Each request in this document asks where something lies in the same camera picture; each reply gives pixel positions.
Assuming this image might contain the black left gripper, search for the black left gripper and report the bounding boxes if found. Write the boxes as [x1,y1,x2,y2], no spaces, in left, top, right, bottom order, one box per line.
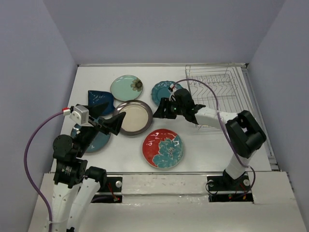
[76,100,126,155]

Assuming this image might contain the metal wire dish rack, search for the metal wire dish rack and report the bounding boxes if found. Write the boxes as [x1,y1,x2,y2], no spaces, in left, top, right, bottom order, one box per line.
[185,64,252,131]

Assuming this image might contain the cream plate with metallic rim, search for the cream plate with metallic rim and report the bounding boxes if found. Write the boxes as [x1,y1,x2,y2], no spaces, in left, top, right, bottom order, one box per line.
[113,100,153,136]

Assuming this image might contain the red plate with teal flower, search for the red plate with teal flower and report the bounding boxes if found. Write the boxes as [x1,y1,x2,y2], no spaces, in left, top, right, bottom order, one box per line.
[142,129,184,170]

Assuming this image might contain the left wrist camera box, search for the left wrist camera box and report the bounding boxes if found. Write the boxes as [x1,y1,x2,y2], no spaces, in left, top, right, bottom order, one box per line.
[70,105,89,126]

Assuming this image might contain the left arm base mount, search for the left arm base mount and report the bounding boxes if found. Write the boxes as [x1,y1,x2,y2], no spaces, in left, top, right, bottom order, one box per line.
[91,175,123,203]

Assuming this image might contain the navy blue leaf-shaped dish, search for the navy blue leaf-shaped dish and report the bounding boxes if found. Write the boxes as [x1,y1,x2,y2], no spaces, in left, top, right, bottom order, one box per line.
[88,90,115,116]

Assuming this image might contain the small dark teal round plate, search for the small dark teal round plate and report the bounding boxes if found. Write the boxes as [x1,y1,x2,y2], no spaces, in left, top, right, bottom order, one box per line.
[70,124,111,153]

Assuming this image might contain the teal scalloped plate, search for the teal scalloped plate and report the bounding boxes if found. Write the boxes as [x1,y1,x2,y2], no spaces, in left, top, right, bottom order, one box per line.
[151,81,175,106]

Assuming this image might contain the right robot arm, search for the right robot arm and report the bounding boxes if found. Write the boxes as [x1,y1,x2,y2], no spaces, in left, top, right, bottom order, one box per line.
[153,88,267,189]

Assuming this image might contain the light green flower plate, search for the light green flower plate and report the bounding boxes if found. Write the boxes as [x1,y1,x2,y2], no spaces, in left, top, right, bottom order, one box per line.
[110,75,143,102]

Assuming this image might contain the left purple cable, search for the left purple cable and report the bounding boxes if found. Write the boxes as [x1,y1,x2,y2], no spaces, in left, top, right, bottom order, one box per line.
[23,107,73,232]

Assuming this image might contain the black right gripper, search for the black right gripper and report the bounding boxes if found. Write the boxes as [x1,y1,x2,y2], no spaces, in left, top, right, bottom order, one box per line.
[152,97,185,119]

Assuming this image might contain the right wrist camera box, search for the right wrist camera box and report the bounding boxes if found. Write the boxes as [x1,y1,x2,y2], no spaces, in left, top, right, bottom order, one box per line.
[169,84,177,102]

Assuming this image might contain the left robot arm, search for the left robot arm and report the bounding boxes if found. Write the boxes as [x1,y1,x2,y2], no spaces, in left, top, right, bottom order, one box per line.
[44,103,125,232]

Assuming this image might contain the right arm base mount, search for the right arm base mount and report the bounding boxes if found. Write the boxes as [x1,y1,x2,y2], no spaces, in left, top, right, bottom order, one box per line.
[205,175,253,203]

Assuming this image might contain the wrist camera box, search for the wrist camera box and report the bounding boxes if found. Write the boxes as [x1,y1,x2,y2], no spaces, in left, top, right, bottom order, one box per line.
[70,105,89,126]
[169,84,177,102]

